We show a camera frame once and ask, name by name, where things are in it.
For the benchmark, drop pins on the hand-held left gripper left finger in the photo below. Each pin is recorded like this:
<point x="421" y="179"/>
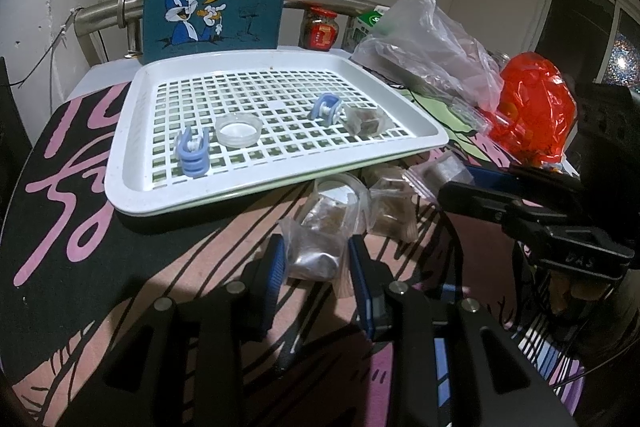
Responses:
<point x="277" y="267"/>

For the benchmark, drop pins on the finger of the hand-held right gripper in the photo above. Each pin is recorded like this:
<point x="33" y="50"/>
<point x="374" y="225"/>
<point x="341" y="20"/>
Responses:
<point x="475" y="202"/>
<point x="500" y="179"/>

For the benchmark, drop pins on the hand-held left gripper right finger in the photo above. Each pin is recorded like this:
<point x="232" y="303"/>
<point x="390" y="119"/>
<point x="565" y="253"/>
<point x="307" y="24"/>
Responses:
<point x="360" y="277"/>

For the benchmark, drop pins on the brown cube clear packet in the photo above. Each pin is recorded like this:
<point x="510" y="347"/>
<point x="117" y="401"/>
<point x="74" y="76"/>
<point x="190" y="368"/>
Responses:
<point x="395" y="212"/>
<point x="330" y="214"/>
<point x="367" y="122"/>
<point x="440" y="172"/>
<point x="312" y="257"/>

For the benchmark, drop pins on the clear plastic cup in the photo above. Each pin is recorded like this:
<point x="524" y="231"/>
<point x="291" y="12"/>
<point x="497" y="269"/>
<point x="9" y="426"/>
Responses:
<point x="361" y="202"/>

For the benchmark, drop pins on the clear white round lid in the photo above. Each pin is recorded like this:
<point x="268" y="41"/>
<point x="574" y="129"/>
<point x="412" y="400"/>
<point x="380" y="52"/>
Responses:
<point x="237" y="134"/>

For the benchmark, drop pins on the blue white plastic clip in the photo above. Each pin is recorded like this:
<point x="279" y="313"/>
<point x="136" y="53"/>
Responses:
<point x="192" y="157"/>
<point x="325" y="107"/>

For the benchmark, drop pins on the white slotted plastic tray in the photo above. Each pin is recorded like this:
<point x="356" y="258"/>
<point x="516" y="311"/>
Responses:
<point x="130" y="192"/>

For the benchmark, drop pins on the person's right hand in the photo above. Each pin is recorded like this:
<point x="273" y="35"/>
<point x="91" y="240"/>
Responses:
<point x="575" y="292"/>

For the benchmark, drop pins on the small clear plastic box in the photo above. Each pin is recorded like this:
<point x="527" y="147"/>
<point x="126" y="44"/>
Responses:
<point x="472" y="114"/>

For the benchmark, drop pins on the red plastic bag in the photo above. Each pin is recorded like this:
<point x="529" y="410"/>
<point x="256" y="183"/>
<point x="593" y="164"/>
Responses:
<point x="530" y="107"/>

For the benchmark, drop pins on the small glass jar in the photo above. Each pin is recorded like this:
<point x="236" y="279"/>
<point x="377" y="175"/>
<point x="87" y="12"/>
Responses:
<point x="497" y="58"/>

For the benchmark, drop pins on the clear plastic bag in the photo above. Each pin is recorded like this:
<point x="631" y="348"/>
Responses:
<point x="425" y="52"/>

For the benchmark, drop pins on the pink black printed mat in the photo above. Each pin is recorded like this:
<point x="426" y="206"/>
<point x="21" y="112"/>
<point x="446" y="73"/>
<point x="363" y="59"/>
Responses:
<point x="100" y="257"/>

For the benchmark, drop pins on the dark window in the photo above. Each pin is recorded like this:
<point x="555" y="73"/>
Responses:
<point x="585" y="22"/>

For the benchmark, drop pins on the green white carton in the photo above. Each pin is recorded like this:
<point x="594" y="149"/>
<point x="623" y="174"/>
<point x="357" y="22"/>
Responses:
<point x="360" y="27"/>

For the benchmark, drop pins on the glass jar red label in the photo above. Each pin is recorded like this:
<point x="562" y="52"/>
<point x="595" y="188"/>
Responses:
<point x="320" y="32"/>

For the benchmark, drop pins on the black chair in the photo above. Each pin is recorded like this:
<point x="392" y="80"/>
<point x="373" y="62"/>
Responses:
<point x="10" y="132"/>

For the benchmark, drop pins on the steel railing pipe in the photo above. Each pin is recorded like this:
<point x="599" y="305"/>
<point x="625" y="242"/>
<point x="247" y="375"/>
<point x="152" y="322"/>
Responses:
<point x="100" y="12"/>

